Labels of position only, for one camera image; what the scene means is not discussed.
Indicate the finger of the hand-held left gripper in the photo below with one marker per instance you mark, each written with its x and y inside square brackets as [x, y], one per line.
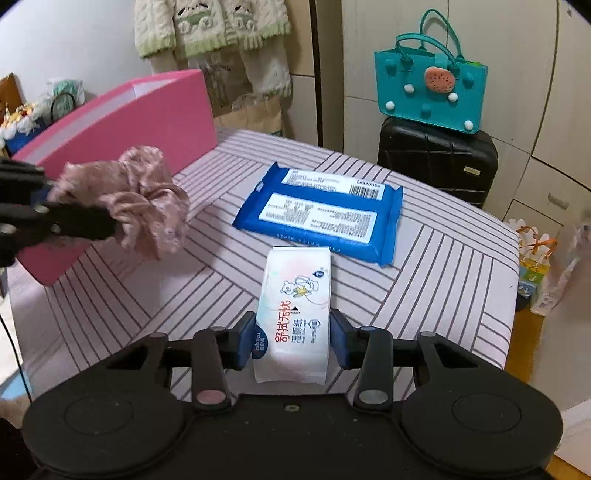
[23, 182]
[74, 222]

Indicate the pink floral scrunchie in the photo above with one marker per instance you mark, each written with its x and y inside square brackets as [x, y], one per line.
[138, 203]

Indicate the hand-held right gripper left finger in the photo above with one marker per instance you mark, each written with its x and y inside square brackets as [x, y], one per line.
[244, 342]

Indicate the blue wet wipes pack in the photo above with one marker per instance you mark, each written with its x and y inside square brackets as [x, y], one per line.
[314, 240]

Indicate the white wet wipes pack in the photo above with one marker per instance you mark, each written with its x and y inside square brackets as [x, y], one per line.
[295, 295]

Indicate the black suitcase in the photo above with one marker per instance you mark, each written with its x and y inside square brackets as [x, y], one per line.
[434, 161]

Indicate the green patterned tissue pack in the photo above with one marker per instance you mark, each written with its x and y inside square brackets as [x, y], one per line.
[64, 88]

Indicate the cream and green knit sweater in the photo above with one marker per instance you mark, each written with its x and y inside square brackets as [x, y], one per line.
[203, 27]

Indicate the beige wardrobe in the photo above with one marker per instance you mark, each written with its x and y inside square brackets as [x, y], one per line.
[531, 69]

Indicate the clear plastic bag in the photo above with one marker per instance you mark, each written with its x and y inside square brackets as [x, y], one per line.
[562, 281]

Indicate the brown paper bag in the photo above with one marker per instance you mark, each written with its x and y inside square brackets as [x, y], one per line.
[258, 115]

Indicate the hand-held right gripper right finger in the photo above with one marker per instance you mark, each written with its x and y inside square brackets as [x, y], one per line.
[339, 345]

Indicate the striped table cover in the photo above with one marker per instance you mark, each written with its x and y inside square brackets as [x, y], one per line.
[415, 286]

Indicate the colourful gift bag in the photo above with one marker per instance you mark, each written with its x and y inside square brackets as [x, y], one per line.
[535, 272]

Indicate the teal felt handbag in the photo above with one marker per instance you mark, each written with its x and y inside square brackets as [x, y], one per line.
[415, 101]

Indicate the white flower bouquet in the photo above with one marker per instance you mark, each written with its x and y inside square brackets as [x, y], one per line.
[21, 121]

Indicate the pink storage box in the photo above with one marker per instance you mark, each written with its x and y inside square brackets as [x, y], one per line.
[152, 115]

